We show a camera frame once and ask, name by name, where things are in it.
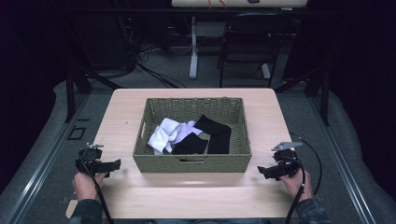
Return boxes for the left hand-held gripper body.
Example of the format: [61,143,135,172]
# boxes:
[75,143,108,176]

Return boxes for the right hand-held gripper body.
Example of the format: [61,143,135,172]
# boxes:
[270,141,304,178]

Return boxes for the person's left hand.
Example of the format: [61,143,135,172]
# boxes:
[72,171,108,202]

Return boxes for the person's right hand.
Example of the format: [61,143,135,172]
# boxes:
[279,168,314,203]

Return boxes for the long black sock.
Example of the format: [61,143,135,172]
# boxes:
[192,114,233,155]

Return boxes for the white sock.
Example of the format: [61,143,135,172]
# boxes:
[147,117,182,156]
[172,119,204,145]

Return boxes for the green woven basket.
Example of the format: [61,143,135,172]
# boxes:
[132,96,253,174]

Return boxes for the black metal stand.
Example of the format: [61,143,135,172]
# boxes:
[64,65,123,124]
[273,65,332,127]

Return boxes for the folded black sock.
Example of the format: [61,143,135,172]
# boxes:
[171,132,209,156]

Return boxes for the white desk leg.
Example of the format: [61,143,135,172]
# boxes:
[261,63,272,80]
[189,14,200,80]

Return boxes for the black folding chair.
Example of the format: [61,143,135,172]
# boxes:
[217,11,292,89]

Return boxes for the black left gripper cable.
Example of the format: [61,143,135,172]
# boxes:
[78,155,115,224]

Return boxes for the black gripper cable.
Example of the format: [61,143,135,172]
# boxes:
[284,133,323,224]
[78,155,115,224]

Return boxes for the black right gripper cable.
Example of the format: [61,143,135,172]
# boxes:
[284,133,323,224]

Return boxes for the black floor socket frame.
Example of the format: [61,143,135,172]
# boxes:
[66,125,88,141]

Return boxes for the metal floor rail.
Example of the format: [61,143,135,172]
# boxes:
[5,92,92,224]
[307,95,378,224]

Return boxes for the bundle of floor cables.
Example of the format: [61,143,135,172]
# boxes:
[118,15,189,90]

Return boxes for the orange cables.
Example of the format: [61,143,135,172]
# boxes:
[206,0,229,9]

